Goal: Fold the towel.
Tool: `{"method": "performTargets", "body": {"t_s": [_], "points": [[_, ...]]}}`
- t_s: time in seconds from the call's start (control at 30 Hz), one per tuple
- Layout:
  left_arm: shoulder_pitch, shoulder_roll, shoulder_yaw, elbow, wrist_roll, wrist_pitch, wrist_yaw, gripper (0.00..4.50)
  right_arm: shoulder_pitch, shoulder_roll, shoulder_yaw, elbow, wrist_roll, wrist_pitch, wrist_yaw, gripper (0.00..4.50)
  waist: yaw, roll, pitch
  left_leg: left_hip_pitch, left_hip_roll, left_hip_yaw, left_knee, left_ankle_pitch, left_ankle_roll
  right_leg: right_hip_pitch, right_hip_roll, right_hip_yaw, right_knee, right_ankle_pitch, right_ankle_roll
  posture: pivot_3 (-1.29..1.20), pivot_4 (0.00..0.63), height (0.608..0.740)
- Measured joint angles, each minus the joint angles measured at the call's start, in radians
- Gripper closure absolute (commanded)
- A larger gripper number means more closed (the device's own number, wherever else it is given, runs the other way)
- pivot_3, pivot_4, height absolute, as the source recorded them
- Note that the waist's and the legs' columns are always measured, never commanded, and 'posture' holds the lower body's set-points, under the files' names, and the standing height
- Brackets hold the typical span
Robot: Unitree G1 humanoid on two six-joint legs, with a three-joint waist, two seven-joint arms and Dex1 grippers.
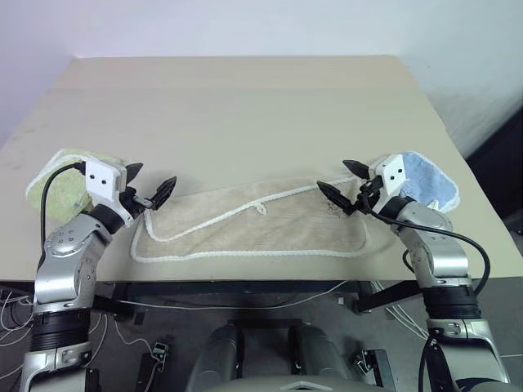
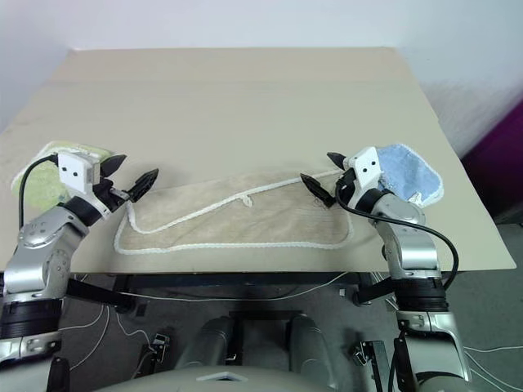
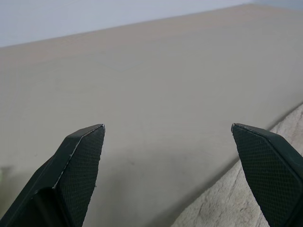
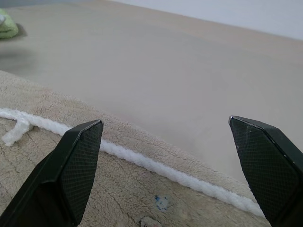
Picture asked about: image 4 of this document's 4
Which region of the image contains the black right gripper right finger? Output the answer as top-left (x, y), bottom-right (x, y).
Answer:
top-left (228, 115), bottom-right (303, 227)

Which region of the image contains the beige fluffy towel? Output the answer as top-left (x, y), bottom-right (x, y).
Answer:
top-left (0, 70), bottom-right (276, 227)

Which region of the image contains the green cloth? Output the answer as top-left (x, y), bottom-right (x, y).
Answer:
top-left (0, 8), bottom-right (19, 40)

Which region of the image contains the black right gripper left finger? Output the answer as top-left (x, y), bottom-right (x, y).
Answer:
top-left (0, 119), bottom-right (104, 227)

